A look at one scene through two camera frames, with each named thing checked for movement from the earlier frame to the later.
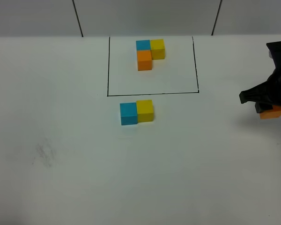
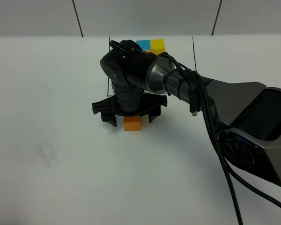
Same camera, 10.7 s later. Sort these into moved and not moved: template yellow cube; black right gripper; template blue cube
Moved: black right gripper
Not moved: template yellow cube; template blue cube
